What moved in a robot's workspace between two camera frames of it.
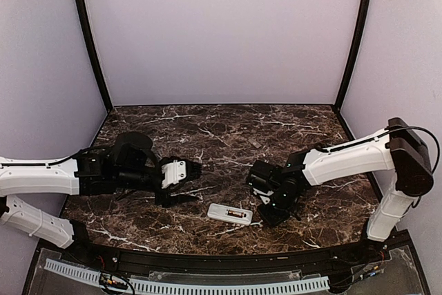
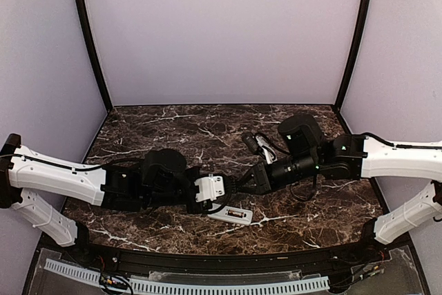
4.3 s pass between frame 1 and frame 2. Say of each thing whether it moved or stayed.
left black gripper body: moved
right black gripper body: moved
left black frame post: stayed
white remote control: stayed
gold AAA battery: stayed
